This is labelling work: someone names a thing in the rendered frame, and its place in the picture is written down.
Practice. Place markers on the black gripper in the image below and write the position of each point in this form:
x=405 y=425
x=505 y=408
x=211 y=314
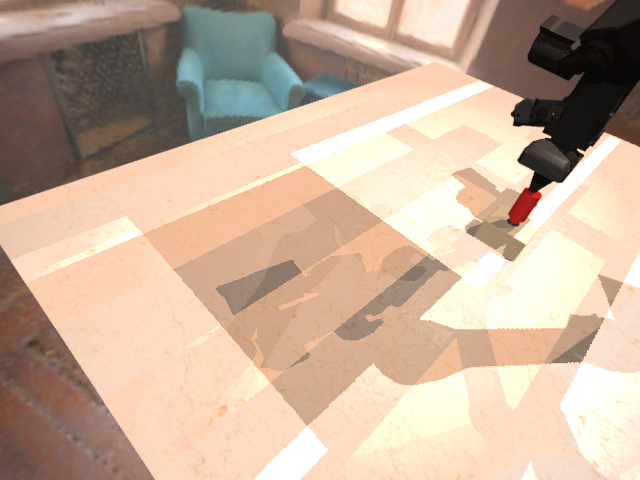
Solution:
x=581 y=126

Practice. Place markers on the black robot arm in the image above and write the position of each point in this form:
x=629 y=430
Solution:
x=608 y=51

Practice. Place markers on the red marker cap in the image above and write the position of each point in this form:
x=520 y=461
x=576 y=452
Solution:
x=524 y=205

